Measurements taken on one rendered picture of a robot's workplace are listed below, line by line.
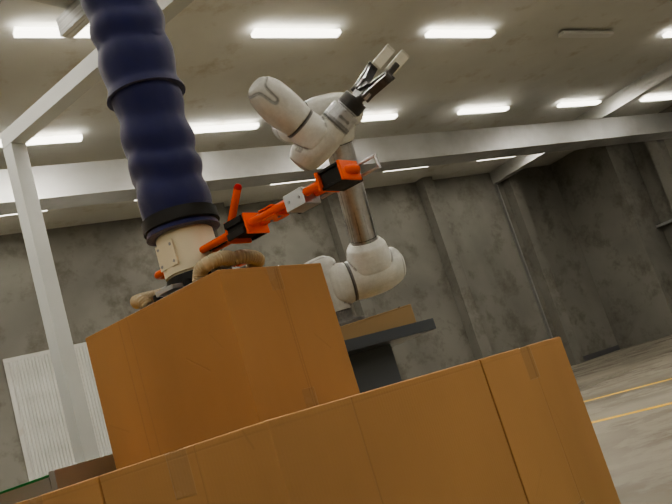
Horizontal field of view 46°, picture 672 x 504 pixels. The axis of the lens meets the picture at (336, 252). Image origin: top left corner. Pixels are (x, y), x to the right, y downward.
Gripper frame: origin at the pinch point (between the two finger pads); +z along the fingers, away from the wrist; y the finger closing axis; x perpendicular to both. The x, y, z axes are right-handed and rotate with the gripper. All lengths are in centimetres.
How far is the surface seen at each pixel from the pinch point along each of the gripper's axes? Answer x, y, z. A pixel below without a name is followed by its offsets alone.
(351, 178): -0.7, 37.4, -32.9
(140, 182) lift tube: 29, -11, -75
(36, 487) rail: 2, 20, -155
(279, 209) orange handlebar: 3, 23, -52
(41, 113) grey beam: 54, -368, -156
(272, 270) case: -6, 24, -65
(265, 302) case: -7, 32, -71
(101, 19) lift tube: 64, -37, -48
